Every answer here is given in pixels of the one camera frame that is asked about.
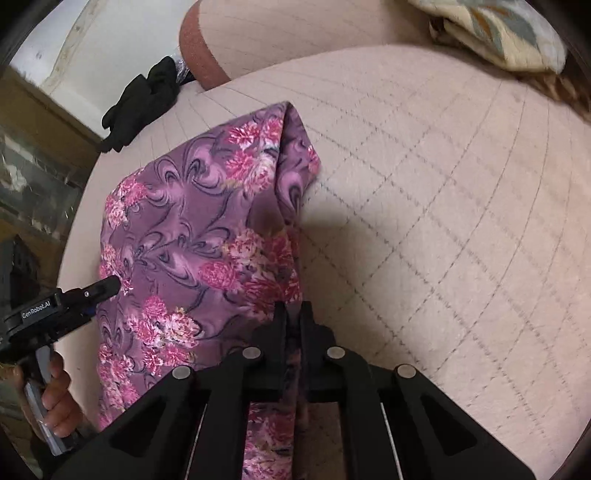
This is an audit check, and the pink quilted bedspread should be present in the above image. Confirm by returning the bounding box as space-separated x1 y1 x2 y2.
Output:
58 45 590 479

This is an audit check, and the person's left hand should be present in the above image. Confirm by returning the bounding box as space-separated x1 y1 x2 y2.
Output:
1 352 84 440

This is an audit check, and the black cloth on bed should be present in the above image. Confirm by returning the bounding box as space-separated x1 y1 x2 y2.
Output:
98 56 195 153

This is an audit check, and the purple floral garment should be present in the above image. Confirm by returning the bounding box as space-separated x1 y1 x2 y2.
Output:
95 102 323 480

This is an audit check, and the wooden glass-panel cabinet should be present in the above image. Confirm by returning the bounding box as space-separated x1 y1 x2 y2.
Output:
1 67 99 286

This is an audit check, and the beige patterned cloth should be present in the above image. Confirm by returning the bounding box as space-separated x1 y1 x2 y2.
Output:
411 0 568 74

